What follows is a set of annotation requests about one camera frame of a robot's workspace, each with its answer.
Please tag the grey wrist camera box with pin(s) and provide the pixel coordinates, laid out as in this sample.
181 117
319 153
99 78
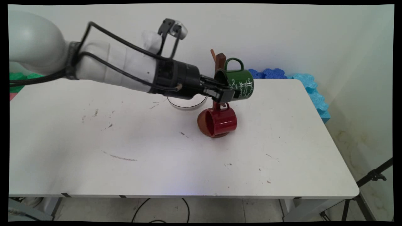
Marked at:
174 29

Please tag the dark blue foam mat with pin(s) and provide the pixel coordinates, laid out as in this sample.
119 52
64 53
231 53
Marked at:
267 73

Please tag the green foam mat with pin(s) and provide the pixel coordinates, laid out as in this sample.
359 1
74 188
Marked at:
19 78

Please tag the white plate with dark rim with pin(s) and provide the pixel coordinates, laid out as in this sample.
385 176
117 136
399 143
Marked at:
188 105

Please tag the brown wooden mug tree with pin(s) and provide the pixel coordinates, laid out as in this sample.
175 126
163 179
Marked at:
220 62

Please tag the pink foam mat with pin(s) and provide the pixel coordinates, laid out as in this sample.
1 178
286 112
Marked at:
12 96

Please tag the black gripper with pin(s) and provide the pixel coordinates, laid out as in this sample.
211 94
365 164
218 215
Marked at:
179 78

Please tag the light blue foam mat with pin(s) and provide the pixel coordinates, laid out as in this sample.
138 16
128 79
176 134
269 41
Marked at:
315 95

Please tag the red ceramic mug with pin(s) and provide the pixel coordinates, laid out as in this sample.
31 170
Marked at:
221 121

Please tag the black tripod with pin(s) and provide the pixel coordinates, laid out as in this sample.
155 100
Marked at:
364 185

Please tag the grey table leg frame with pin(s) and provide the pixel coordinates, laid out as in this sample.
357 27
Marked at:
34 208

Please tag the green enamel mug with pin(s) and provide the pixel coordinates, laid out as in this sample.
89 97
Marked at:
241 84

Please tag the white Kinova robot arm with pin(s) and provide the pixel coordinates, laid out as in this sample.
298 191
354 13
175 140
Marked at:
47 50

